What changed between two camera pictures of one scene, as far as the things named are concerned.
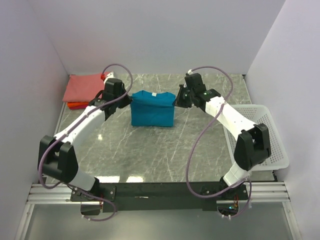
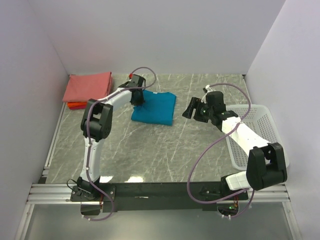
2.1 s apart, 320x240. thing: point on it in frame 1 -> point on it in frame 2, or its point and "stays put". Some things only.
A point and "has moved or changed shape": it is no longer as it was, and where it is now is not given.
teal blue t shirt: [149, 109] has moved or changed shape
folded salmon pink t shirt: [84, 87] stays put
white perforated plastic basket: [257, 114] stays put
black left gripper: [128, 100] -> [141, 101]
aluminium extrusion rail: [59, 194] stays put
